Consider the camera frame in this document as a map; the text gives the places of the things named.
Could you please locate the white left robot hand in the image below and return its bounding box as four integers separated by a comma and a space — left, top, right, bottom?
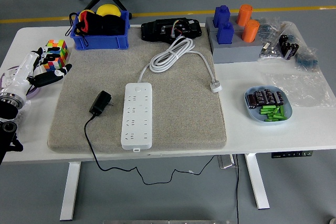
0, 46, 73, 98

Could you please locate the thin black adapter cord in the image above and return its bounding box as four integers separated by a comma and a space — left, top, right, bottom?
83, 115, 215, 186

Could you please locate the white power strip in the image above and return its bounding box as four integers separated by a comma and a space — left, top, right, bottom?
120, 82, 153, 153

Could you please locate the white power plug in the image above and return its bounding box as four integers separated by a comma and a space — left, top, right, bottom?
209, 81, 224, 93

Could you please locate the purple plate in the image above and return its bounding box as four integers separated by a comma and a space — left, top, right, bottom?
0, 65, 42, 98

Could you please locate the colourful puzzle cube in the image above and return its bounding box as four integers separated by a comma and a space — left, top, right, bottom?
39, 39, 69, 72

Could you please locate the blue plastic bin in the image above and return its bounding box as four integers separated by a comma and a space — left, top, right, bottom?
70, 10, 131, 51

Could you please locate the small yellow ball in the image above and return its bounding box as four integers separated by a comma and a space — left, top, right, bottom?
78, 9, 96, 22

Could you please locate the large yellow ball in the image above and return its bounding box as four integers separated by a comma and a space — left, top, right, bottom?
96, 4, 122, 18

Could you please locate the white table leg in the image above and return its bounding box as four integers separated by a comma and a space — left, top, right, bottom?
244, 153, 271, 210
59, 162, 81, 221

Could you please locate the black electronic device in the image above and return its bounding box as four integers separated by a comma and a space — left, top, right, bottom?
141, 18, 203, 43

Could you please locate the grey-brown felt mat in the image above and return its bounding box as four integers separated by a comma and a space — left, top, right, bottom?
47, 26, 228, 154

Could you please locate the blue plastic block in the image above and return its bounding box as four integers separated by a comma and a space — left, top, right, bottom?
216, 21, 235, 46
213, 5, 231, 28

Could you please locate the grey block holder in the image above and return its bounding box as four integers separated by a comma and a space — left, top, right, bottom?
205, 15, 266, 65

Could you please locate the metal box under table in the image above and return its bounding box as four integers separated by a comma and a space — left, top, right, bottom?
217, 155, 238, 169

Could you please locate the orange plastic cylinder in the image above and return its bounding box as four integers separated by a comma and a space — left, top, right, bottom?
241, 19, 260, 42
236, 4, 253, 27

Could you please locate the light blue dish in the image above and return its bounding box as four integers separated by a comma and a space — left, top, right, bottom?
244, 85, 293, 125

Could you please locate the clear bag of blue resistors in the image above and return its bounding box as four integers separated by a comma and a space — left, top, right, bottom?
258, 16, 281, 40
295, 47, 320, 72

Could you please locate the clear bag of metal parts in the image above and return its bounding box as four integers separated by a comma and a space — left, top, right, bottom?
258, 39, 284, 59

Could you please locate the clear bag of black capacitors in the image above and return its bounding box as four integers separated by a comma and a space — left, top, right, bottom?
277, 22, 301, 61

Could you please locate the empty clear plastic bag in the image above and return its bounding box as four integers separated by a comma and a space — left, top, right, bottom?
264, 71, 336, 109

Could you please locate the black table control panel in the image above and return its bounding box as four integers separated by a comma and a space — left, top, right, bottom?
271, 151, 314, 159

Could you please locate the white coiled power cord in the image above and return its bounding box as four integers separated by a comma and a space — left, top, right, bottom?
138, 36, 220, 84

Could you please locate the black hanging cable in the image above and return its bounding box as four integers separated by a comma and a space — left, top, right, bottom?
234, 154, 241, 224

